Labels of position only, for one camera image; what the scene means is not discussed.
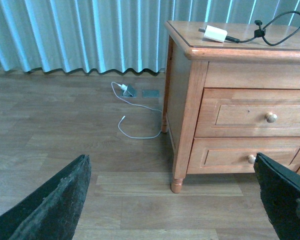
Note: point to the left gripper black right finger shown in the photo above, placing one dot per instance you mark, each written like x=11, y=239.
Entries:
x=280, y=195

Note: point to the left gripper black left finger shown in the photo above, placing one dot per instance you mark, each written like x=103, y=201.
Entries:
x=53, y=210

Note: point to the wooden drawer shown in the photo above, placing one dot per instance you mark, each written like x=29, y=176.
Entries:
x=249, y=113
x=236, y=154

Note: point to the white charger with black cable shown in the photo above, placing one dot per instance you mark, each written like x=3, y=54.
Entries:
x=219, y=35

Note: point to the wooden nightstand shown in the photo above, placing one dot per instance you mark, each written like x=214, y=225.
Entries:
x=195, y=64

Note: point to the open grey floor socket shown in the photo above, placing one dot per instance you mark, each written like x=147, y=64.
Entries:
x=130, y=92

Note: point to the closed grey floor socket cover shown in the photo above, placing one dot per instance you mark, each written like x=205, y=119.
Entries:
x=150, y=93

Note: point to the pale blue-grey curtain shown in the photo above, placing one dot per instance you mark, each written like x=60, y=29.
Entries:
x=105, y=35

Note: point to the white wall plug adapter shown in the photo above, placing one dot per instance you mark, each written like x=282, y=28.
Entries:
x=123, y=87

